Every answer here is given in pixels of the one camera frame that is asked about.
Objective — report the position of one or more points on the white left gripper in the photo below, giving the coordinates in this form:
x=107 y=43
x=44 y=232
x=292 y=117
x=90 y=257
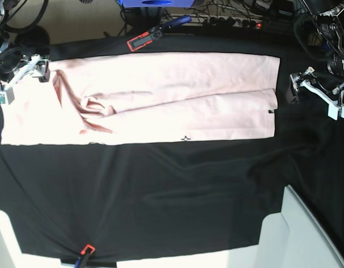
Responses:
x=325 y=85

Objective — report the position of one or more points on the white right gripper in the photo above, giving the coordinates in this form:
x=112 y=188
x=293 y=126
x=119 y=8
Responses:
x=37 y=66

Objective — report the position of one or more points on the pink T-shirt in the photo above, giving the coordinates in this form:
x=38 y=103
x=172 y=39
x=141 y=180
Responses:
x=146 y=98

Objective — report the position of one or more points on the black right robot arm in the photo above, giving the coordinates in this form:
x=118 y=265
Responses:
x=23 y=51

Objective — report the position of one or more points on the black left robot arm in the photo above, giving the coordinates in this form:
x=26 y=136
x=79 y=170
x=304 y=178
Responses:
x=328 y=20

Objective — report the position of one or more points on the black power strip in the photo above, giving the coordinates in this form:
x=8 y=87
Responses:
x=199 y=20

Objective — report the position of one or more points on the orange black clamp top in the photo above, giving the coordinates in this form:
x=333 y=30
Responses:
x=155 y=33

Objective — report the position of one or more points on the blue plastic box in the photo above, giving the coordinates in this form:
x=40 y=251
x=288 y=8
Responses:
x=156 y=3

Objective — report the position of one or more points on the white box right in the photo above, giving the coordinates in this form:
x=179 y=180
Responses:
x=294 y=238

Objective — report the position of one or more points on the white box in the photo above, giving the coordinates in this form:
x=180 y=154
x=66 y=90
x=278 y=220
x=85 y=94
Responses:
x=294 y=238
x=10 y=252

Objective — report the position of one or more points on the black table cloth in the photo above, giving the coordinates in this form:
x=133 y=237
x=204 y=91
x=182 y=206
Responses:
x=148 y=200

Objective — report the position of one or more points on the white box left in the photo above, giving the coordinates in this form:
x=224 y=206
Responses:
x=10 y=252

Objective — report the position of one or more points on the blue clamp bottom edge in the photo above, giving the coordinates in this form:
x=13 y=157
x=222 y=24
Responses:
x=85 y=254

